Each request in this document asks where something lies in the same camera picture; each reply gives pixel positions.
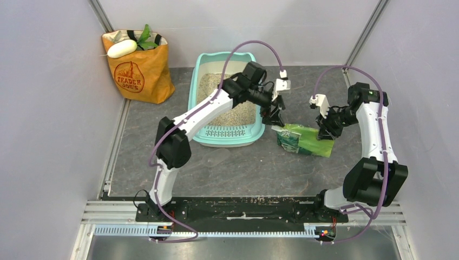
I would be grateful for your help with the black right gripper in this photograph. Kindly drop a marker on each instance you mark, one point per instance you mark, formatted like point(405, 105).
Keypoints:
point(323, 133)

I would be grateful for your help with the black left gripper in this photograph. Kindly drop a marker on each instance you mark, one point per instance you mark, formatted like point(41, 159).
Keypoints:
point(274, 117)

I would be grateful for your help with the green litter bag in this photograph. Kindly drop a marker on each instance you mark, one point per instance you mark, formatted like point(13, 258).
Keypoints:
point(295, 138)

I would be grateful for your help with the teal plastic litter box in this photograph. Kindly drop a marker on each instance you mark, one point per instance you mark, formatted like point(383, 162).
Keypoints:
point(221, 136)

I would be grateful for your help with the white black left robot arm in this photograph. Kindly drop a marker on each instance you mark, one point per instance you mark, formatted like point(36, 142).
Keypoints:
point(172, 148)

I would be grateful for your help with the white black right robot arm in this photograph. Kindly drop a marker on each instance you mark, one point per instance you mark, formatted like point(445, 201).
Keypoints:
point(378, 176)

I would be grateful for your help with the beige cat litter pellets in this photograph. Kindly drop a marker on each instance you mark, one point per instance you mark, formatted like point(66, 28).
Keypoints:
point(242, 114)

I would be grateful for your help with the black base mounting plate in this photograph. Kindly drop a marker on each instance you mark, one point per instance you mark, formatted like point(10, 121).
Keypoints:
point(240, 214)

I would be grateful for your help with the orange Trader Joe's paper bag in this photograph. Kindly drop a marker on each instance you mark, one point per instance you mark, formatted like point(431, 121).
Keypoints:
point(144, 75)

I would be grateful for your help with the green leafy vegetable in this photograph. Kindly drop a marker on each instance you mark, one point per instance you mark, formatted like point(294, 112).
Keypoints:
point(143, 43)

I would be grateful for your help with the white daikon radish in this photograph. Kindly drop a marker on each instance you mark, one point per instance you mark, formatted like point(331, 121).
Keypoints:
point(121, 49)

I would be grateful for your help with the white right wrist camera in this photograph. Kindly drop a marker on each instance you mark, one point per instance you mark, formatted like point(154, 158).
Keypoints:
point(320, 101)

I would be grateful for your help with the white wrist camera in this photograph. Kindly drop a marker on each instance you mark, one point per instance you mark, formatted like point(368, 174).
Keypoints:
point(320, 101)
point(281, 85)

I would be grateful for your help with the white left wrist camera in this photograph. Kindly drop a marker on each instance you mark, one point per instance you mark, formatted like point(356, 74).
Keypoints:
point(281, 85)

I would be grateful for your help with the aluminium rail frame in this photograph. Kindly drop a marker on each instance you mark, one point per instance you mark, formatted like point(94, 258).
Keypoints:
point(109, 230)

